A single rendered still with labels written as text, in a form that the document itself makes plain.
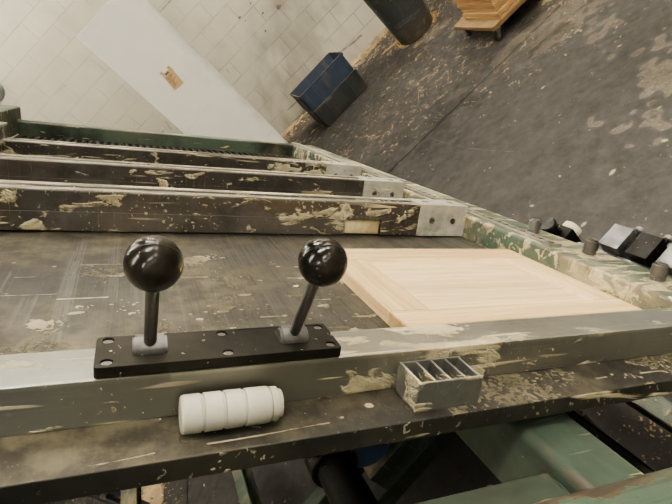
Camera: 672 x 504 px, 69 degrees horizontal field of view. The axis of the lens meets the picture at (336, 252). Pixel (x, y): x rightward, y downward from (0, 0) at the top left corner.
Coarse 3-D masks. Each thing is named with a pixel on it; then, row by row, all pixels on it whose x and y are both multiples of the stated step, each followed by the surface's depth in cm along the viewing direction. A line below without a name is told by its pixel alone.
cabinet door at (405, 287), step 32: (352, 256) 81; (384, 256) 83; (416, 256) 85; (448, 256) 88; (480, 256) 90; (512, 256) 93; (352, 288) 71; (384, 288) 68; (416, 288) 70; (448, 288) 72; (480, 288) 74; (512, 288) 76; (544, 288) 78; (576, 288) 79; (384, 320) 62; (416, 320) 59; (448, 320) 60; (480, 320) 61
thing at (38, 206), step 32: (0, 192) 75; (32, 192) 77; (64, 192) 79; (96, 192) 80; (128, 192) 82; (160, 192) 85; (192, 192) 90; (224, 192) 92; (256, 192) 96; (0, 224) 77; (32, 224) 78; (64, 224) 80; (96, 224) 82; (128, 224) 84; (160, 224) 86; (192, 224) 88; (224, 224) 90; (256, 224) 92; (288, 224) 95; (320, 224) 97; (384, 224) 103; (416, 224) 106; (448, 224) 109
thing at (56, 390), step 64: (512, 320) 57; (576, 320) 59; (640, 320) 62; (0, 384) 34; (64, 384) 35; (128, 384) 37; (192, 384) 39; (256, 384) 41; (320, 384) 44; (384, 384) 47
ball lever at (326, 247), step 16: (320, 240) 36; (304, 256) 36; (320, 256) 35; (336, 256) 35; (304, 272) 36; (320, 272) 35; (336, 272) 35; (304, 304) 40; (304, 320) 42; (288, 336) 43; (304, 336) 43
